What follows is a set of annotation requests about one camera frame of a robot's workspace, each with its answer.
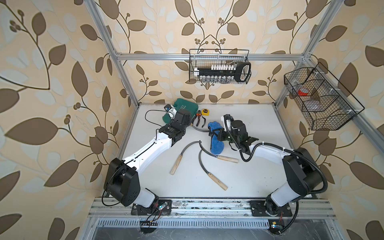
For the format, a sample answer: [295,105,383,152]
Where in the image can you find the back wall wire basket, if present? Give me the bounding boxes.
[189,49,252,85]

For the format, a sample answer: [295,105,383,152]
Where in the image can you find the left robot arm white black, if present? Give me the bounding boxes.
[104,105,191,208]

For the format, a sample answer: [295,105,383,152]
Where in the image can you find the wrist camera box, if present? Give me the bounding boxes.
[164,104,177,119]
[223,114,234,132]

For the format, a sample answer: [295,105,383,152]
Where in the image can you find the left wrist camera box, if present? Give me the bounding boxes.
[164,104,177,119]

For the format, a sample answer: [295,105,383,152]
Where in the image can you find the right wall wire basket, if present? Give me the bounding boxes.
[284,62,365,131]

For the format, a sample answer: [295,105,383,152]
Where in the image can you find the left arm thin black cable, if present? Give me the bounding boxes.
[144,109,169,128]

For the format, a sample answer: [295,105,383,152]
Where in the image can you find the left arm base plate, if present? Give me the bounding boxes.
[131,199,173,216]

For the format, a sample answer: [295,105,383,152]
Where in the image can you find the yellow black tape measure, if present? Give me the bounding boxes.
[202,109,210,116]

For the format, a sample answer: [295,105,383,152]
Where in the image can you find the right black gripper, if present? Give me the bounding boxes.
[213,127,240,145]

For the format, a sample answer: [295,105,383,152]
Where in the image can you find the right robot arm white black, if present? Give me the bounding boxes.
[209,115,328,215]

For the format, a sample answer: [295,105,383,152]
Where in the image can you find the black red handled pliers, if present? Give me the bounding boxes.
[192,110,206,128]

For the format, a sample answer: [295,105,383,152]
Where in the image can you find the sickle wooden handle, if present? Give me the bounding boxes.
[191,125,210,133]
[170,141,200,175]
[199,141,239,164]
[198,149,229,191]

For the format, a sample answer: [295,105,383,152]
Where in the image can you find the red item in basket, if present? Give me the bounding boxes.
[298,87,310,97]

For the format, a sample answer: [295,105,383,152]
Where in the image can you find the aluminium front rail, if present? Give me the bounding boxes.
[87,197,337,220]

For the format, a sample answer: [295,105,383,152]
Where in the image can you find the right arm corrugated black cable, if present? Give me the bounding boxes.
[221,113,328,235]

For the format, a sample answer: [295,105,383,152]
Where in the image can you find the black socket bit holder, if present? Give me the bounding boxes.
[192,62,252,84]

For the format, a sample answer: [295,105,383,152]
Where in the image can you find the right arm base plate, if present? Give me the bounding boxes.
[249,200,293,217]

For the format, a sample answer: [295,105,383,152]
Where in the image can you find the green plastic tool case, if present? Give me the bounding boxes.
[164,98,199,120]

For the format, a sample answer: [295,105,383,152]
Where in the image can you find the blue microfiber rag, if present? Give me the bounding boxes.
[208,122,225,155]

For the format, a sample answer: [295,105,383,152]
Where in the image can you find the wall wire basket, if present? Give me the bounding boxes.
[189,49,252,85]
[284,62,365,131]

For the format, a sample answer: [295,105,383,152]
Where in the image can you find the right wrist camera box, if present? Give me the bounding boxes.
[223,114,234,132]

